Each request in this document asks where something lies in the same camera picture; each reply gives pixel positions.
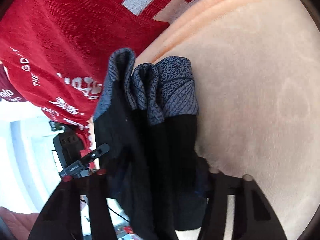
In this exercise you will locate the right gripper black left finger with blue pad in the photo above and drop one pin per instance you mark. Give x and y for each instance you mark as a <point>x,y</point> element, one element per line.
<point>60,217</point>

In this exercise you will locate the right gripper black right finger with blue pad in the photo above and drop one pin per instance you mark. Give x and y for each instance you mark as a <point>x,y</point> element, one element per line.
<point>254,217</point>

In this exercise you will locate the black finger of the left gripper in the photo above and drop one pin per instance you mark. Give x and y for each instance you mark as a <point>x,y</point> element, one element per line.
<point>92,154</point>

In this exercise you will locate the black pants blue patterned trim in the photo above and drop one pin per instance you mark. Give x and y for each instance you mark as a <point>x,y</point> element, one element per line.
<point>147,115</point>

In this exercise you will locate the red blanket white characters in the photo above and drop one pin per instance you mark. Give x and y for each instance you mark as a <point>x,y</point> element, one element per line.
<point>55,52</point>

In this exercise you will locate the peach cloth sheet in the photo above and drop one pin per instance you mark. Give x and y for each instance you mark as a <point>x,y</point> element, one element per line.
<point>256,69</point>

